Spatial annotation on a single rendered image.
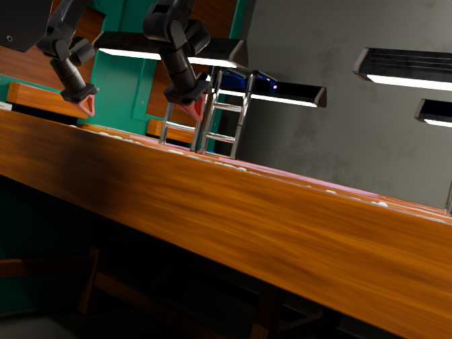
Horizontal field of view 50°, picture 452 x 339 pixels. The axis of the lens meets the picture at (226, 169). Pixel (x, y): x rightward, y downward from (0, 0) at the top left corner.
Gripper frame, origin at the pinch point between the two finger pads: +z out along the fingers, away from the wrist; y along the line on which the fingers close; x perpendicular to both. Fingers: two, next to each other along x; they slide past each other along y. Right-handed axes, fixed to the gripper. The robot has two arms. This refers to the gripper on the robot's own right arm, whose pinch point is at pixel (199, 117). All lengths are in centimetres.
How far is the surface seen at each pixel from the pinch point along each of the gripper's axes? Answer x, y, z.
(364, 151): -140, 32, 144
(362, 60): -27.2, -30.3, -1.2
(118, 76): -39, 85, 25
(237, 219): 22.8, -26.4, 1.8
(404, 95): -167, 17, 120
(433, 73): -25, -47, -1
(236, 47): -28.0, 6.9, -1.5
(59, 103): -7, 78, 14
